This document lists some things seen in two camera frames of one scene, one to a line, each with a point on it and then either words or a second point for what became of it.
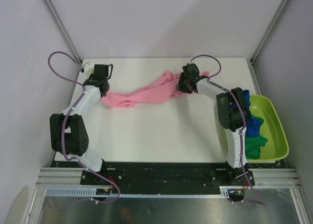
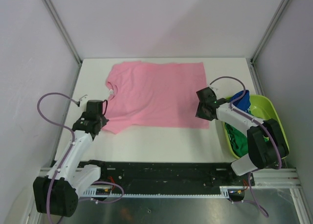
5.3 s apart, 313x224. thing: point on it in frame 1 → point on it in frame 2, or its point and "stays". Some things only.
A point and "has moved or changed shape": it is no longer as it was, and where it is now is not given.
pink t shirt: [165, 86] has moved or changed shape
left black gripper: [90, 78] → [104, 120]
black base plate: [167, 177] stays
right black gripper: [180, 85] → [199, 113]
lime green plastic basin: [263, 107] stays
